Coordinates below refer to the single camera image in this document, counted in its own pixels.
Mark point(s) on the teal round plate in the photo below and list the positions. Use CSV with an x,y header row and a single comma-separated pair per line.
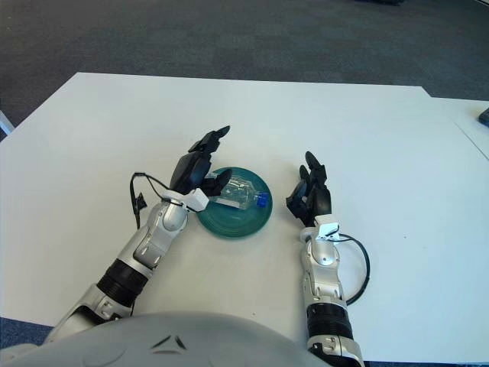
x,y
237,225

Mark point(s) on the white table leg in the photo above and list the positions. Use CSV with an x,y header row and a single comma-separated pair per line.
x,y
4,123

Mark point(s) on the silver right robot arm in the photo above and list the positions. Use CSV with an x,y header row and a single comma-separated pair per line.
x,y
324,275

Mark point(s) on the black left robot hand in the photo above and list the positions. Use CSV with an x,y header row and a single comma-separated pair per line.
x,y
189,172

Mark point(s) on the grey robot torso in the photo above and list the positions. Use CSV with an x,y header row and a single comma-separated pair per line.
x,y
172,344

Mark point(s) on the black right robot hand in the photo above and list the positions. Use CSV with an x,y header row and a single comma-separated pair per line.
x,y
319,199

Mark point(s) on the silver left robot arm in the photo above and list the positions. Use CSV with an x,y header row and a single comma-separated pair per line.
x,y
153,241

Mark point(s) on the clear bottle with blue cap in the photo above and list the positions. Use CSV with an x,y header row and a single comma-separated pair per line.
x,y
240,195

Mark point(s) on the dark device on side table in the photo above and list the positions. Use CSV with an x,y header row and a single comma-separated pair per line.
x,y
484,115

